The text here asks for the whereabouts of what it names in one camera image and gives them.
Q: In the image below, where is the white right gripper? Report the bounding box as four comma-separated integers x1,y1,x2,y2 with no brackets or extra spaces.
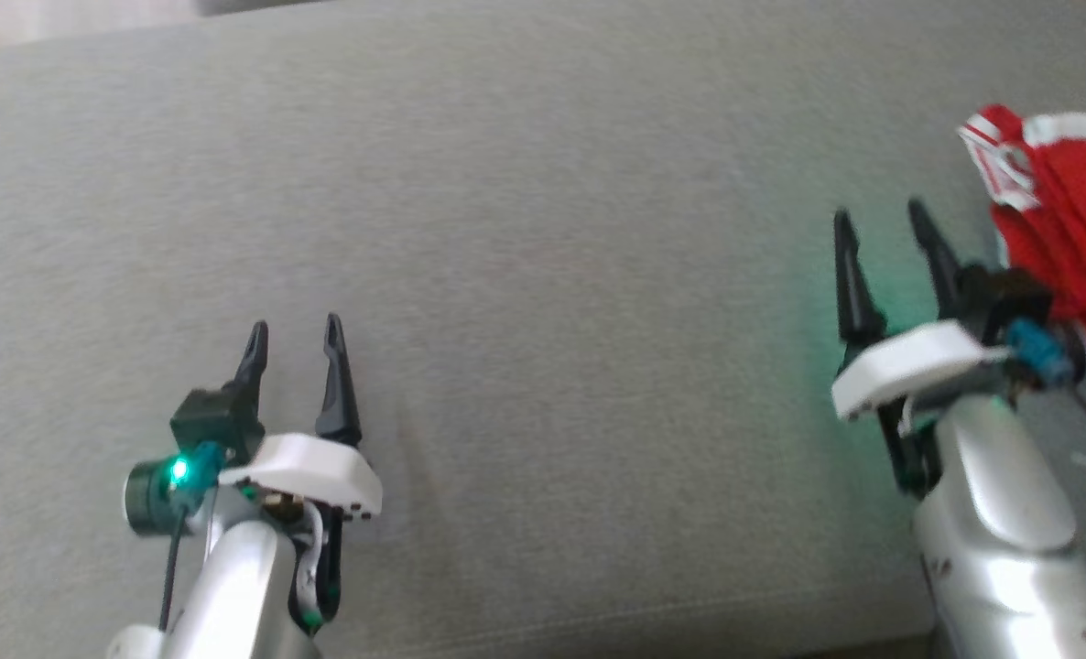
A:
829,198,1012,501

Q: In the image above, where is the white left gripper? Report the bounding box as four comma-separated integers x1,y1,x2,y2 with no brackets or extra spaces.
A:
217,313,385,638

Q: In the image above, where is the grey fabric sofa seat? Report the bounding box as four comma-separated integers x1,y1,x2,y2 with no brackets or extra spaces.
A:
0,0,1086,659

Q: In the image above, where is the red Bulls 23 jersey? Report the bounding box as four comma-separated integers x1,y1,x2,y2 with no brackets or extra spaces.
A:
956,103,1086,363

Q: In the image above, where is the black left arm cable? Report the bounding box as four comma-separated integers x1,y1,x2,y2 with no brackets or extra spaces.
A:
158,506,189,634

